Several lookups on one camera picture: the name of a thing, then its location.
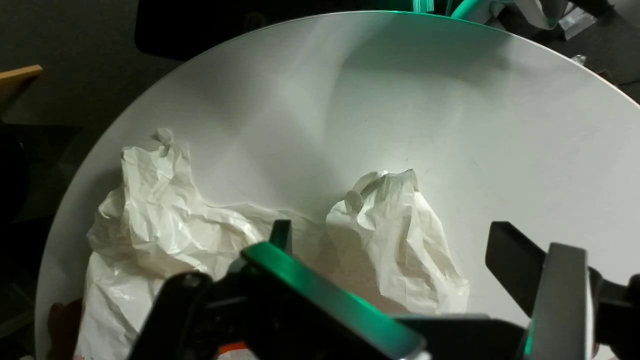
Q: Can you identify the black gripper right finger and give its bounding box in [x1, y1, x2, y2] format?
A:
[487, 222, 640, 360]

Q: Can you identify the white plastic bag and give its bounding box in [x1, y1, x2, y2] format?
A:
[73, 128, 471, 360]

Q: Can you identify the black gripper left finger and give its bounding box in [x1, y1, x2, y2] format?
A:
[130, 220, 429, 360]

